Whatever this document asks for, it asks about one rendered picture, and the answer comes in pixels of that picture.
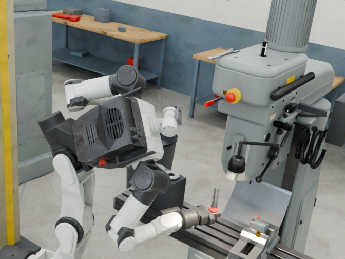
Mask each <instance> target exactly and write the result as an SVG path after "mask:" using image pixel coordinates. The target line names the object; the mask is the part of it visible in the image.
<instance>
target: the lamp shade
mask: <svg viewBox="0 0 345 259"><path fill-rule="evenodd" d="M245 166H246V163H245V158H244V157H242V156H237V155H233V156H232V157H231V158H230V160H229V162H228V167H227V168H228V170H229V171H231V172H233V173H243V172H244V171H245Z"/></svg>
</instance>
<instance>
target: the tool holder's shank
mask: <svg viewBox="0 0 345 259"><path fill-rule="evenodd" d="M219 190H220V187H217V186H216V187H215V189H214V195H213V201H212V204H211V207H212V209H216V208H217V207H218V196H219Z"/></svg>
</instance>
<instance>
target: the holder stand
mask: <svg viewBox="0 0 345 259"><path fill-rule="evenodd" d="M155 164H156V165H158V166H159V167H160V168H161V169H163V170H164V171H165V172H166V173H167V174H168V175H169V176H170V186H169V188H168V190H167V191H166V192H164V193H161V194H158V195H157V196H156V198H155V199H154V201H153V202H152V203H151V205H150V206H152V207H154V208H156V209H158V210H164V209H168V208H173V207H177V206H178V207H179V208H180V209H181V208H183V202H184V193H185V186H186V177H184V176H182V175H180V174H179V173H177V172H175V171H172V170H169V169H167V168H165V167H164V166H163V165H160V164H157V163H155Z"/></svg>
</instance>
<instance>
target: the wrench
mask: <svg viewBox="0 0 345 259"><path fill-rule="evenodd" d="M238 52H240V50H235V51H234V50H233V48H231V49H228V50H227V51H226V52H223V53H220V54H217V55H214V56H211V57H208V58H207V59H208V60H214V59H216V58H219V57H222V56H225V55H227V54H230V53H238Z"/></svg>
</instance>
